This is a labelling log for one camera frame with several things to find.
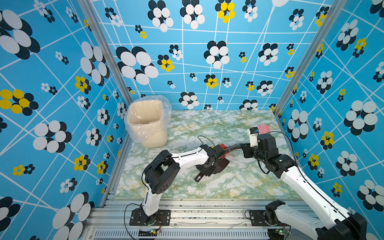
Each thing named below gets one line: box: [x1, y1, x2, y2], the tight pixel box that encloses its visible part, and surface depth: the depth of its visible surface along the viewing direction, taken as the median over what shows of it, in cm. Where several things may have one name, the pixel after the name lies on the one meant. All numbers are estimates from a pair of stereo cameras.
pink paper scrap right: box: [258, 124, 271, 135], surface depth 110 cm
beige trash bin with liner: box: [124, 95, 172, 148], surface depth 91 cm
